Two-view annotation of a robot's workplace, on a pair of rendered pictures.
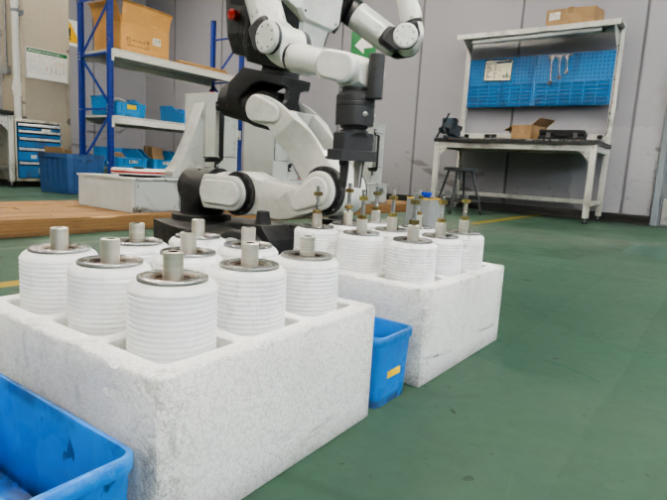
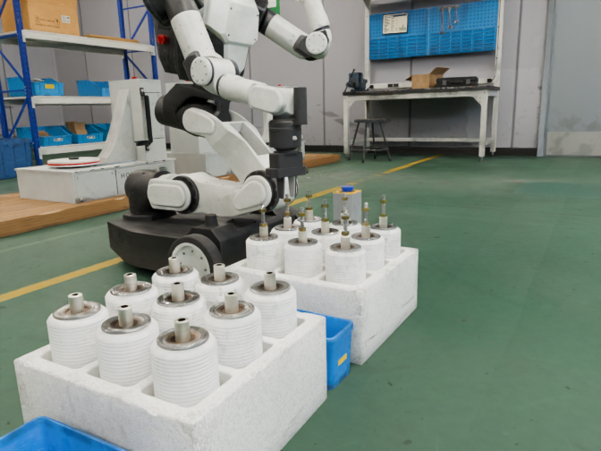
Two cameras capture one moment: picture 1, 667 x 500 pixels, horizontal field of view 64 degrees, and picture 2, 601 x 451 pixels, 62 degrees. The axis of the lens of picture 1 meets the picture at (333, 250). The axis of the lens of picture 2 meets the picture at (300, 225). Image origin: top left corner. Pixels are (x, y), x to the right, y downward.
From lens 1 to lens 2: 0.24 m
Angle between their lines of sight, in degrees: 7
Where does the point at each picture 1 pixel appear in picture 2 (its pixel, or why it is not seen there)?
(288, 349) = (270, 371)
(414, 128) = (323, 81)
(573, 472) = (480, 425)
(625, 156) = (512, 96)
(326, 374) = (296, 379)
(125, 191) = (66, 184)
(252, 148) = not seen: hidden behind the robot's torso
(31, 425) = not seen: outside the picture
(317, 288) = (282, 314)
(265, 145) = not seen: hidden behind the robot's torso
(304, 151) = (240, 157)
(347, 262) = (294, 268)
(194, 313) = (205, 366)
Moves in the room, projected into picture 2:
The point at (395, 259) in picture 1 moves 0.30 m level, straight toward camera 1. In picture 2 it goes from (334, 266) to (341, 318)
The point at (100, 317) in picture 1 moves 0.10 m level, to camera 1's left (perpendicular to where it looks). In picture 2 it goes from (128, 370) to (60, 375)
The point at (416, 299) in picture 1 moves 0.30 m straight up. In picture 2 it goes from (353, 298) to (353, 163)
